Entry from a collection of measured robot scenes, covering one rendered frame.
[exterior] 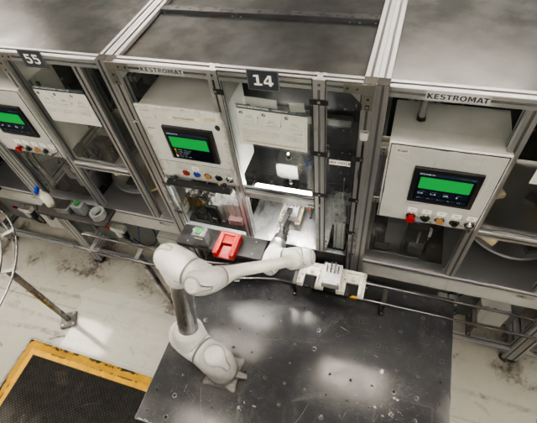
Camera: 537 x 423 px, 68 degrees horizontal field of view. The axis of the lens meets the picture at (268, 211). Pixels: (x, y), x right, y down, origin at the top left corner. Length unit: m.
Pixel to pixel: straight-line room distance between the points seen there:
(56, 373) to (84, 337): 0.30
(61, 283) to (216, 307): 1.77
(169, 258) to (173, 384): 0.89
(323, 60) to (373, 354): 1.50
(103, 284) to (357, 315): 2.17
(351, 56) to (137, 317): 2.54
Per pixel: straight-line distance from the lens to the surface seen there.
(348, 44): 1.71
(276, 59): 1.65
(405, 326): 2.41
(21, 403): 3.57
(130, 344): 3.34
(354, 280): 2.26
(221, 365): 2.08
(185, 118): 1.82
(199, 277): 1.61
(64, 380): 3.46
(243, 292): 2.48
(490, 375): 3.19
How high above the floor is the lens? 2.87
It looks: 52 degrees down
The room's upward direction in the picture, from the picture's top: 10 degrees counter-clockwise
